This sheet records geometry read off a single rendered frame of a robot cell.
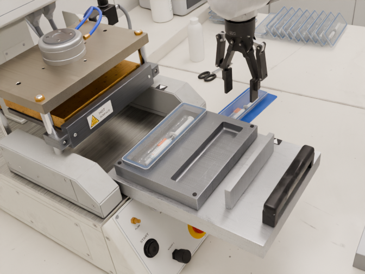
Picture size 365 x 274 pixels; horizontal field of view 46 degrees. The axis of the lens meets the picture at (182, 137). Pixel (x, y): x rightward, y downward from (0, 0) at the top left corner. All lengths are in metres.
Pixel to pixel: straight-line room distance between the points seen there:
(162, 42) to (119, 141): 0.72
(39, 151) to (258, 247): 0.41
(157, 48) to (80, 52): 0.72
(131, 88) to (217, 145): 0.20
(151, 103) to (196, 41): 0.56
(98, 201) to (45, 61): 0.27
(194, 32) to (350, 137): 0.60
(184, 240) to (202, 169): 0.20
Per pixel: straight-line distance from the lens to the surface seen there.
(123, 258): 0.77
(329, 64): 1.45
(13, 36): 0.95
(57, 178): 0.75
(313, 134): 1.14
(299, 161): 0.67
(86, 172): 0.71
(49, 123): 0.73
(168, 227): 0.82
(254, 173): 0.69
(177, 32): 1.59
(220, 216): 0.64
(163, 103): 0.89
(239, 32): 1.06
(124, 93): 0.81
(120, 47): 0.81
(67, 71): 0.77
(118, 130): 0.90
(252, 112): 1.21
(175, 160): 0.70
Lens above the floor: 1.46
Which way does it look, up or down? 38 degrees down
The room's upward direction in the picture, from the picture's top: 7 degrees counter-clockwise
